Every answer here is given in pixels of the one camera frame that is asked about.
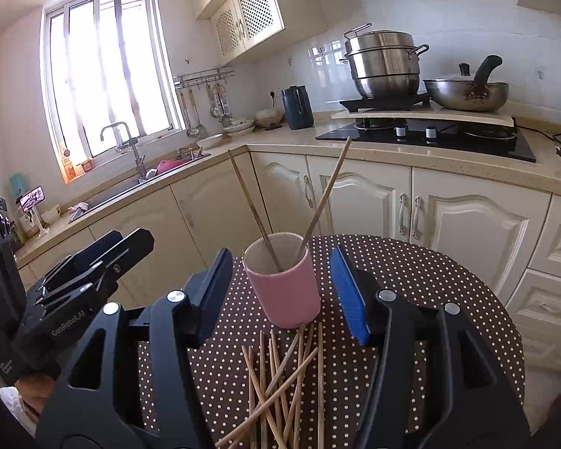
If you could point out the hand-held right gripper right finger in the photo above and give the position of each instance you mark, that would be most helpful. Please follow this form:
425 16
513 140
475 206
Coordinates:
348 290

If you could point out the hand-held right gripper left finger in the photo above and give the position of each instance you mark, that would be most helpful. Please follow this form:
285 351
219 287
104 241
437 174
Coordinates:
217 290

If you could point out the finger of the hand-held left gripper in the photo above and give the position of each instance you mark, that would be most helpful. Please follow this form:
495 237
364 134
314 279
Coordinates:
65 285
126 245

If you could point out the pink cup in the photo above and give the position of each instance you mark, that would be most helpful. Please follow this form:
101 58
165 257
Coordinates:
285 299

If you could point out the wooden chopstick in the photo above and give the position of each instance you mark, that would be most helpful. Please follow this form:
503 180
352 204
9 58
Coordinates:
254 210
325 196

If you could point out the bunch of chopsticks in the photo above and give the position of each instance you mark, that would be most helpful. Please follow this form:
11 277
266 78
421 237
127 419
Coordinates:
320 383

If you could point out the person's left hand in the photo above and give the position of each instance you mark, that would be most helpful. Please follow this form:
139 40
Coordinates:
35 390

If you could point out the stainless sink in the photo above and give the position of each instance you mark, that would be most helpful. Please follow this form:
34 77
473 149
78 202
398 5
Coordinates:
121 191

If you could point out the dish rag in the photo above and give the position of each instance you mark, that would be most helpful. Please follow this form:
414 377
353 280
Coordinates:
79 207

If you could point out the white phone stand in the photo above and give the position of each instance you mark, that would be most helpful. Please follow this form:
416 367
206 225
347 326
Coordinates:
39 224

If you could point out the glass jar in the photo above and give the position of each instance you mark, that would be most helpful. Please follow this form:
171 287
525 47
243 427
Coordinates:
27 228

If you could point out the small white cup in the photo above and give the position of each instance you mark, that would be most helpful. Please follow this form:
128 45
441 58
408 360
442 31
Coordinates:
50 214

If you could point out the brown polka dot tablecloth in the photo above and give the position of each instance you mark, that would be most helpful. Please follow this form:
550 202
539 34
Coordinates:
425 280

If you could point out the small jar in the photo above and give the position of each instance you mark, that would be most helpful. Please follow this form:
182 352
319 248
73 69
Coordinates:
87 165

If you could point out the red plastic dish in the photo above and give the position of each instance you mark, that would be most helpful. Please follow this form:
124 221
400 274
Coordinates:
170 166

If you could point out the chrome faucet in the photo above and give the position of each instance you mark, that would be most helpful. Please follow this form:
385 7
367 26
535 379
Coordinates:
138 154

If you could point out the smartphone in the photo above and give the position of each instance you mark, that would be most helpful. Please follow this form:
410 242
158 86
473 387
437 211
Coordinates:
32 198

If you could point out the orange bottle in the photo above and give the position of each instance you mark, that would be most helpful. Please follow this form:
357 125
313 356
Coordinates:
70 168

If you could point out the hanging metal ladle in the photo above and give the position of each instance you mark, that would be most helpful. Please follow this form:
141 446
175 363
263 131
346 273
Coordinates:
195 132

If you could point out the white bowl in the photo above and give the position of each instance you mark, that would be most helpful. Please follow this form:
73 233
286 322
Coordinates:
210 141

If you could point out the cream base cabinets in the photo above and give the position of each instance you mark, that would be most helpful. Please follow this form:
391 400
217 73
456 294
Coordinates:
472 224

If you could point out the sliding window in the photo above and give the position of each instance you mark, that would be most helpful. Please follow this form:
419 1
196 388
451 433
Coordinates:
107 79

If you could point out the hanging metal spatula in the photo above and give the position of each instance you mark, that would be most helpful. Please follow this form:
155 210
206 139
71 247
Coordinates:
220 103

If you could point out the stacked white bowls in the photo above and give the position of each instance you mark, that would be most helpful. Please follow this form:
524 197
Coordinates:
269 119

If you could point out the black glass gas stove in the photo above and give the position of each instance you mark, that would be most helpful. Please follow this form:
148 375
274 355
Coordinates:
449 142

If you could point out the dark blue kettle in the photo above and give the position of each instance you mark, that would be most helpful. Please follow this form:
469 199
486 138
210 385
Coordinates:
298 110

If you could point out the beige stone board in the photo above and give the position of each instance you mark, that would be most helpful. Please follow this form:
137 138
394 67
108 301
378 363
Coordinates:
425 116

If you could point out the black induction cooker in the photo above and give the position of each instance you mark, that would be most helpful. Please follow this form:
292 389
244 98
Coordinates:
383 102

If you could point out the stainless steamer pot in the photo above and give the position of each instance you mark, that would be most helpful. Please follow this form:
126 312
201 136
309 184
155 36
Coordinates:
385 65

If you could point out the metal utensil rail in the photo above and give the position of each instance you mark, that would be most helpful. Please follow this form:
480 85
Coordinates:
203 77

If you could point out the wall outlet with plug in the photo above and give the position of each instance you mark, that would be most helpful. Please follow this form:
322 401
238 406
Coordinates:
273 95

